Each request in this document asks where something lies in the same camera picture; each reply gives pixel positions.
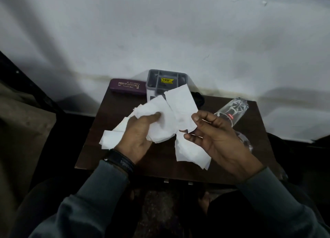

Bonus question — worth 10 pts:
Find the person's left hand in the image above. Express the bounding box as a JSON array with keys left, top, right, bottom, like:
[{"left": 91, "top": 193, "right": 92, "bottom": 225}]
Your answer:
[{"left": 114, "top": 111, "right": 162, "bottom": 165}]

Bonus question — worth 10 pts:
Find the person's right hand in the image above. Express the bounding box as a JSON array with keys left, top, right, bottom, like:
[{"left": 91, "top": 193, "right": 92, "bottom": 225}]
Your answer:
[{"left": 183, "top": 110, "right": 265, "bottom": 183}]

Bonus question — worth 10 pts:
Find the clear glass ashtray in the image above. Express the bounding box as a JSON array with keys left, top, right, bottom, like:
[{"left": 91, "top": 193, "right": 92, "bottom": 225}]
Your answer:
[{"left": 234, "top": 131, "right": 254, "bottom": 153}]

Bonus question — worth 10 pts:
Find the pile of white tissue papers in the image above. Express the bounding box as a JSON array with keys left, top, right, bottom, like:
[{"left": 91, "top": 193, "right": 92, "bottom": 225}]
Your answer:
[{"left": 99, "top": 116, "right": 212, "bottom": 171}]

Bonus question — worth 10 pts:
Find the clear drinking glass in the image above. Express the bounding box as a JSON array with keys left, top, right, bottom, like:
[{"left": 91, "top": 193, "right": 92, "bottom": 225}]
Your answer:
[{"left": 213, "top": 98, "right": 249, "bottom": 127}]

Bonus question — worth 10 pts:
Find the black cable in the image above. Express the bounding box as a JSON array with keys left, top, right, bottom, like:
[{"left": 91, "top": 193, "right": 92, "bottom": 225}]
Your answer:
[{"left": 192, "top": 91, "right": 206, "bottom": 108}]

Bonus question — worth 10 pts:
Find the maroon spectacle case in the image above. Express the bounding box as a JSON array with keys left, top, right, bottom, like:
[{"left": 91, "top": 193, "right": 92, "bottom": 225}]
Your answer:
[{"left": 109, "top": 78, "right": 147, "bottom": 96}]

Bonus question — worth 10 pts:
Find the white tissue wad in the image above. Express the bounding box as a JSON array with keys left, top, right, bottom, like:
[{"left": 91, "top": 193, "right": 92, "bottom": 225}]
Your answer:
[{"left": 133, "top": 84, "right": 199, "bottom": 144}]

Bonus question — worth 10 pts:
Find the person's right forearm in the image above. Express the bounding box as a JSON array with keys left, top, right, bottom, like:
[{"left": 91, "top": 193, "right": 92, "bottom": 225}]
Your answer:
[{"left": 236, "top": 167, "right": 330, "bottom": 238}]

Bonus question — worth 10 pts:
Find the person's left forearm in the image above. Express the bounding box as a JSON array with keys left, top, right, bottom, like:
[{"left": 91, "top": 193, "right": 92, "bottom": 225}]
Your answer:
[{"left": 28, "top": 160, "right": 129, "bottom": 238}]

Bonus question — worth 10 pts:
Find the black wristwatch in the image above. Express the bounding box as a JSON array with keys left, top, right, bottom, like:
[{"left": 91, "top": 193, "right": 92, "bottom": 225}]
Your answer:
[{"left": 103, "top": 149, "right": 136, "bottom": 175}]

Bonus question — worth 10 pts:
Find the grey plastic organizer box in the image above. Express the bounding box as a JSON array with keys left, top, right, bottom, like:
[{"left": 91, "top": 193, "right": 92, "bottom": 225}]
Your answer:
[{"left": 145, "top": 69, "right": 190, "bottom": 103}]

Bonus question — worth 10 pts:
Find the khaki blanket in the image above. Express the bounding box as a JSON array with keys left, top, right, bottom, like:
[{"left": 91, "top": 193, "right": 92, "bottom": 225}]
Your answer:
[{"left": 0, "top": 83, "right": 57, "bottom": 238}]

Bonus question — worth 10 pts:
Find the black bed frame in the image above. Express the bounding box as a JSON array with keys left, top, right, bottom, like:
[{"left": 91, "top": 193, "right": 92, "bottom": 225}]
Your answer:
[{"left": 0, "top": 50, "right": 65, "bottom": 114}]

